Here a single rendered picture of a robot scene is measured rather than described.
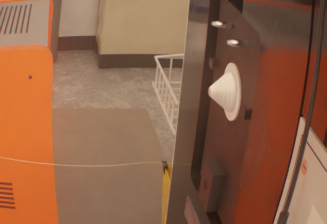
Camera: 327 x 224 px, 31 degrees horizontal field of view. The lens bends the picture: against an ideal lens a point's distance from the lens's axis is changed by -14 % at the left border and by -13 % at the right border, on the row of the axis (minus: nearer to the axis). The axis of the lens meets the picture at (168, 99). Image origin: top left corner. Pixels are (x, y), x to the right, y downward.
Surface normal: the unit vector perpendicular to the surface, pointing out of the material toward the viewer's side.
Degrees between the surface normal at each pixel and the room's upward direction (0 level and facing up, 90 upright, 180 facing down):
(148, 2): 90
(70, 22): 90
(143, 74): 0
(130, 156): 0
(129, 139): 0
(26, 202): 90
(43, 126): 90
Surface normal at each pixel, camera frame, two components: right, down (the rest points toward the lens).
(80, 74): 0.09, -0.91
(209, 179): -0.98, 0.00
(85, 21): 0.19, 0.42
